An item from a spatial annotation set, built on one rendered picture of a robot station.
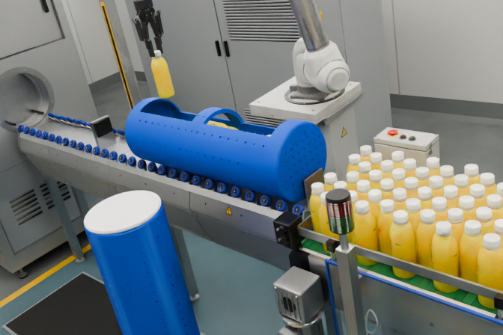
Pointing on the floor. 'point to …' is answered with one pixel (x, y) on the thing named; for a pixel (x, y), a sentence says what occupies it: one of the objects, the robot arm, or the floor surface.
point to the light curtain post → (118, 42)
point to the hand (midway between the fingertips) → (154, 47)
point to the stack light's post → (350, 290)
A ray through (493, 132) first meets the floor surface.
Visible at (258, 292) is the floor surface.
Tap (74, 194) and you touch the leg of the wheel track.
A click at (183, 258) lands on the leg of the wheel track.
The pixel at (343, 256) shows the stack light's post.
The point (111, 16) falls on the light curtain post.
